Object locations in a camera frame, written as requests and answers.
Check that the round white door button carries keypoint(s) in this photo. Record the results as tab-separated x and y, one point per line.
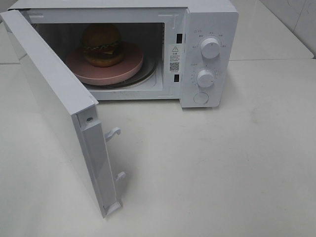
201	98

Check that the pink round plate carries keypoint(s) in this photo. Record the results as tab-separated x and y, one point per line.
100	76

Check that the white microwave door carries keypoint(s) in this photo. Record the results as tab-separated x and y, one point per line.
69	109

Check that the toy burger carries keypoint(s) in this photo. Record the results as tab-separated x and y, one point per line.
101	45

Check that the glass microwave turntable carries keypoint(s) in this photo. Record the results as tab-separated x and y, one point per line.
148	68

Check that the white warning label sticker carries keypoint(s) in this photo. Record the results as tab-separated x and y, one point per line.
175	56

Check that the white microwave oven body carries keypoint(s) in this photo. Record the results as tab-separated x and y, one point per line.
152	25

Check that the upper white power knob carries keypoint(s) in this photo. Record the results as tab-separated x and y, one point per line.
210	47

